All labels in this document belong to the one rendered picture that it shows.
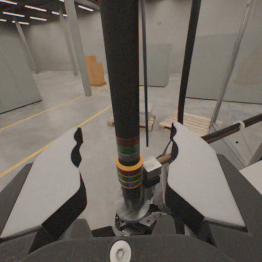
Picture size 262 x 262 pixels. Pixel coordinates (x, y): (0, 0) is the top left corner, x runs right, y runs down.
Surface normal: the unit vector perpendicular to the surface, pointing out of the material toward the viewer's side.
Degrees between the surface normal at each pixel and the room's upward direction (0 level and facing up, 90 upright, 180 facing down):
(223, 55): 90
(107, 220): 0
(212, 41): 90
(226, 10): 90
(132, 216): 0
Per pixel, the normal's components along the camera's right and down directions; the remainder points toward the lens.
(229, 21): -0.42, 0.49
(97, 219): -0.04, -0.85
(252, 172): -0.78, -0.58
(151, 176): 0.44, 0.45
